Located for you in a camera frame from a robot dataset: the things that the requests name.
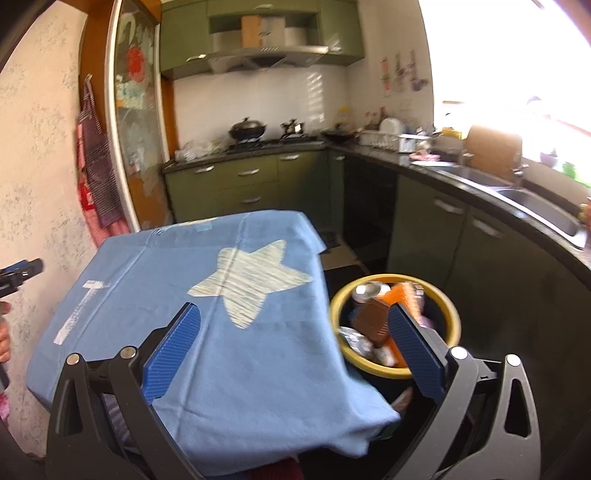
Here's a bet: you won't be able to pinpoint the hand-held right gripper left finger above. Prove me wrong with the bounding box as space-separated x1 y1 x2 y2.
46 302 204 480

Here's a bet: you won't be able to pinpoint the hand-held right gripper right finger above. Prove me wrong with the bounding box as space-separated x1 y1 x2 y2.
387 302 542 480

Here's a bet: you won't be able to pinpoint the yellow rimmed black bin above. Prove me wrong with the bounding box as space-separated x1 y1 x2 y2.
330 274 461 409

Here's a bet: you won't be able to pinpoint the brown plastic tray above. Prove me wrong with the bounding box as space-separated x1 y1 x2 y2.
352 299 393 348

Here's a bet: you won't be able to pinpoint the orange foam net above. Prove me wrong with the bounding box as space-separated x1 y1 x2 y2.
383 282 419 367

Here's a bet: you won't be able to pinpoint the red soda can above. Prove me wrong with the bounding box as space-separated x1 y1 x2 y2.
353 282 393 304

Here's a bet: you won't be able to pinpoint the red gingham apron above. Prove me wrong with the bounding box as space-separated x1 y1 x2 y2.
76 122 130 247

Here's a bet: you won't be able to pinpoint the blue star tablecloth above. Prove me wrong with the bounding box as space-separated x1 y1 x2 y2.
25 210 402 476

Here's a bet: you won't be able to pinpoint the dark green base cabinets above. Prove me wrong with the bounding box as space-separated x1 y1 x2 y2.
342 154 591 333

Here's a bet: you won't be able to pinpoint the cardboard box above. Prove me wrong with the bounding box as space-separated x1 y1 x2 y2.
321 231 365 273

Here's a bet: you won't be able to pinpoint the black kitchen countertop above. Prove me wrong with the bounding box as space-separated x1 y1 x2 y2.
161 138 591 273

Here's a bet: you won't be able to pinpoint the green base cabinet with drawers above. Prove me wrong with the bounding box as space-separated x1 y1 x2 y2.
164 150 345 222

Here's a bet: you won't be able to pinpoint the printed glass sliding door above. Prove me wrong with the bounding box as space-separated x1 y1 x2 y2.
104 0 169 232

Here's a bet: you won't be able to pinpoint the steel double sink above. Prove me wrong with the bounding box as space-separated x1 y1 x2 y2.
427 164 587 250

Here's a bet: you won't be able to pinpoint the clear plastic bags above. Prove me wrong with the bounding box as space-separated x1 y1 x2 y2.
174 138 229 162

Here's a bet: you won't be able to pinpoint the white dish rack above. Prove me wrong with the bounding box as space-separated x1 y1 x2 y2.
358 130 435 153

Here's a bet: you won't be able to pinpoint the wooden cutting board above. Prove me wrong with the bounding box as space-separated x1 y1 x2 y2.
463 124 522 174

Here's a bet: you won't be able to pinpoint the gas stove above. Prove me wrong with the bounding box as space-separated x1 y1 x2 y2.
226 135 324 153

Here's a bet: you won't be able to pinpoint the black wok with lid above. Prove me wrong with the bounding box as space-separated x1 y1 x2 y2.
229 117 267 141

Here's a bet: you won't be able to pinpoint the steel range hood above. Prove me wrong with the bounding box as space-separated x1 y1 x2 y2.
208 14 329 75

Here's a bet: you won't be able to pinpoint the green wall cabinets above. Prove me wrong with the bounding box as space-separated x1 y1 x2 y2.
159 0 365 79

